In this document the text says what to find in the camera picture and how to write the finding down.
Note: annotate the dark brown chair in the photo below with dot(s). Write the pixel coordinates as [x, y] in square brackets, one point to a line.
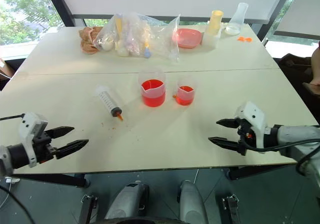
[300, 71]

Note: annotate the pale yellow cylinder cup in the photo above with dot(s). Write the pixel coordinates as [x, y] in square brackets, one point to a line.
[214, 22]

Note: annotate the large beaker with red liquid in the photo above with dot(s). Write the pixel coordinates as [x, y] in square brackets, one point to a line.
[153, 94]

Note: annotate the bystander person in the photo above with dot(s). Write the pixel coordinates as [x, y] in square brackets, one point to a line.
[316, 64]

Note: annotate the brown crumpled cloth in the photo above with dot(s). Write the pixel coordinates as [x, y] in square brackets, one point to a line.
[86, 37]

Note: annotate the yellow tube dropper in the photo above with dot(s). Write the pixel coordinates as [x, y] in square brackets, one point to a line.
[119, 26]

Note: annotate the orange bottle cap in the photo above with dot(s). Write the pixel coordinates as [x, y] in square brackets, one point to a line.
[241, 39]

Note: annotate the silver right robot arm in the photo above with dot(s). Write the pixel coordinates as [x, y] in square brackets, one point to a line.
[295, 139]

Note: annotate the black metal clamp bracket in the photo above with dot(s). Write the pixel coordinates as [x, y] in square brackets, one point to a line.
[231, 209]
[87, 209]

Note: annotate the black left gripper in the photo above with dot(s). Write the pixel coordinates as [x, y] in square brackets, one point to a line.
[43, 146]

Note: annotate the white plastic container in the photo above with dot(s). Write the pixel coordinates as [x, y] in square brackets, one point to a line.
[210, 40]

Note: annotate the small beaker with red liquid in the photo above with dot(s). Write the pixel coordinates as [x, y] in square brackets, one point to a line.
[185, 96]

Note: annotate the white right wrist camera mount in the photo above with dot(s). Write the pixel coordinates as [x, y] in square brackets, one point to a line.
[252, 114]

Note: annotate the clear plastic syringe orange tip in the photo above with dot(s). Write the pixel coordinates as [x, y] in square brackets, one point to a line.
[107, 101]

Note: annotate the clear conical flask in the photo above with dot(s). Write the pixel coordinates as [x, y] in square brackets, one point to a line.
[236, 24]

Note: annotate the pink plastic bowl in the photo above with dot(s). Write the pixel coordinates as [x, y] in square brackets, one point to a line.
[186, 37]

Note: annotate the blue rubber bulb dropper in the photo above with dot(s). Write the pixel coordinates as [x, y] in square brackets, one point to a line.
[147, 52]

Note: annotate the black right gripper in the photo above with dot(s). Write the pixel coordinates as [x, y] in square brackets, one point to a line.
[246, 136]

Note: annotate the cardboard box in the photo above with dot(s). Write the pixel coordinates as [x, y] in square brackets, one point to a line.
[5, 70]

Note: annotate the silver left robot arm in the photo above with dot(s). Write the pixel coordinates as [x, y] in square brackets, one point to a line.
[15, 156]

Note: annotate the small orange cap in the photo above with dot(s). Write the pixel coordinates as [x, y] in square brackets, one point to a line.
[174, 96]

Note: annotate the white rubber bulb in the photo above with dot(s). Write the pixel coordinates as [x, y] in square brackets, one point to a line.
[108, 45]

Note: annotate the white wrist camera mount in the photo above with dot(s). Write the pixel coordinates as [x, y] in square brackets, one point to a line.
[252, 114]
[31, 124]

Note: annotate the clear plastic bag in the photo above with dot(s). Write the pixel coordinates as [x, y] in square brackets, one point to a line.
[160, 41]

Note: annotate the black table frame bar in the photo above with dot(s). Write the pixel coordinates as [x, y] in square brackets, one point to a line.
[260, 172]
[50, 179]

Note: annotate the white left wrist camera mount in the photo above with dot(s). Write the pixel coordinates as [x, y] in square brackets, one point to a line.
[31, 124]

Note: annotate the grey rounded robot leg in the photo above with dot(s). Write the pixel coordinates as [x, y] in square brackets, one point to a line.
[127, 201]
[193, 204]

